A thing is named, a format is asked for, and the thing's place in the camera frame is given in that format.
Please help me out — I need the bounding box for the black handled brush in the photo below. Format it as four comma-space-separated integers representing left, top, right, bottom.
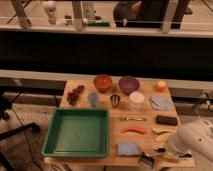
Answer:
138, 148, 192, 168

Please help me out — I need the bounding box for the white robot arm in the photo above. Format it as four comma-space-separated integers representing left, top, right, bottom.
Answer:
166, 119, 213, 162

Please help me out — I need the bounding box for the metal cup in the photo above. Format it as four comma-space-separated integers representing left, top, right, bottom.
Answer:
110, 94, 121, 108

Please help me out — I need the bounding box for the small blue cup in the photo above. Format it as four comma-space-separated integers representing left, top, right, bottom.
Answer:
87, 92, 99, 107

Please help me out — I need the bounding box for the orange bowl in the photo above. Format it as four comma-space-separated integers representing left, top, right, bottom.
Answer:
93, 74, 112, 93

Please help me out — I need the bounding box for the purple bowl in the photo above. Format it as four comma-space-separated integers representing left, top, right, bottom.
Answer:
118, 76, 140, 95

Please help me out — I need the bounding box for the white lidded container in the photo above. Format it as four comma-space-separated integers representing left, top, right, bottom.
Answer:
129, 91, 145, 109

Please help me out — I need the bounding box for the red grape bunch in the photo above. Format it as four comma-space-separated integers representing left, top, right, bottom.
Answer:
67, 85, 84, 106

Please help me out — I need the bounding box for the metal spoon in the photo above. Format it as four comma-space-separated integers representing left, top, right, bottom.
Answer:
120, 117, 146, 121

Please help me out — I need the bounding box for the wooden board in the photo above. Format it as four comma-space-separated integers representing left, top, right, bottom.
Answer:
44, 78, 196, 168

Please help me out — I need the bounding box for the blue grey cloth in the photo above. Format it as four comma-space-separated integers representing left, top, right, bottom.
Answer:
150, 96, 174, 110

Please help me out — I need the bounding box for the orange fruit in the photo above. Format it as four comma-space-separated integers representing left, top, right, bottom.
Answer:
155, 81, 167, 91

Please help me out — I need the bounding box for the green plastic tray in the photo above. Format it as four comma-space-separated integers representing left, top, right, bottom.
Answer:
42, 108, 109, 158

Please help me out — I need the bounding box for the blue sponge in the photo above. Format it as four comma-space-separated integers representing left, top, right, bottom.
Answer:
117, 143, 139, 156

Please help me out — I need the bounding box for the black eraser block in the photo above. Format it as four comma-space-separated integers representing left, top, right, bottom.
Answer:
156, 115, 178, 126

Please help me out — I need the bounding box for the yellow banana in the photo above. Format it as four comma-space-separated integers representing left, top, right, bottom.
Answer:
152, 128, 174, 142

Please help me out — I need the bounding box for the person in dark clothes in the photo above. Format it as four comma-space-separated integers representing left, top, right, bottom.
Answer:
112, 0, 192, 29

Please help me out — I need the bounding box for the white bottle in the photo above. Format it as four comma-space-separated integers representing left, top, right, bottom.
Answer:
43, 1, 56, 25

